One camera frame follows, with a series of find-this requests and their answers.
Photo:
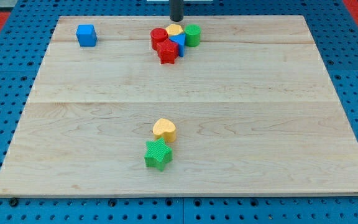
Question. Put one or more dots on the green cylinder block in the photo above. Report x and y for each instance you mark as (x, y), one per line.
(193, 35)

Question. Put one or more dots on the yellow heart block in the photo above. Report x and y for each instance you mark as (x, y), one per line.
(166, 129)

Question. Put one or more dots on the green star block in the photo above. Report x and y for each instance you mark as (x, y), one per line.
(158, 154)

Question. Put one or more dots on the wooden board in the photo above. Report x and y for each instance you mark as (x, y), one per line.
(256, 113)

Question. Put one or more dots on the red star block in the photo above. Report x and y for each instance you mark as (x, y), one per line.
(167, 51)

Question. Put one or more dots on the blue triangle block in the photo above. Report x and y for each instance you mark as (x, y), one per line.
(180, 40)

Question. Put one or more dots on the red cylinder block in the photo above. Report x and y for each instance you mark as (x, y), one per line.
(158, 35)

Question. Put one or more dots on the yellow pentagon block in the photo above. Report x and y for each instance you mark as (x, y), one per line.
(174, 29)

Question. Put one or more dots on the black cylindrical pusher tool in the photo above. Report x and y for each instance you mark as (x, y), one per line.
(176, 10)

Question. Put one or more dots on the blue cube block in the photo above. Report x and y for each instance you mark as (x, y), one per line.
(86, 35)

